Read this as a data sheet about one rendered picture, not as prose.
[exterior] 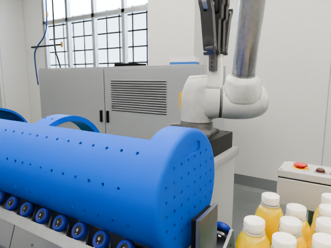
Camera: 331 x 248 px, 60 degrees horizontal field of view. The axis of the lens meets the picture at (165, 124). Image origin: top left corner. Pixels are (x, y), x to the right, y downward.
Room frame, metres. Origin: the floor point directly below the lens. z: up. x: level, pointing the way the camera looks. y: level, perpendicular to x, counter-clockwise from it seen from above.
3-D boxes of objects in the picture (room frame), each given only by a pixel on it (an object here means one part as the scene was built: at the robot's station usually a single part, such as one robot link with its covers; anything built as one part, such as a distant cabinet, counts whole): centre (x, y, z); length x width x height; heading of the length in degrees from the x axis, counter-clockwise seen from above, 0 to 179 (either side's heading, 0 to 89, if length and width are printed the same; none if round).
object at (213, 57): (0.59, -0.09, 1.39); 0.03 x 0.01 x 0.05; 148
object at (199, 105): (1.36, -0.16, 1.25); 0.18 x 0.16 x 0.22; 83
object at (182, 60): (2.65, -0.17, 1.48); 0.24 x 0.12 x 0.08; 65
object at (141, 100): (3.10, 0.48, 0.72); 2.15 x 0.54 x 1.45; 57
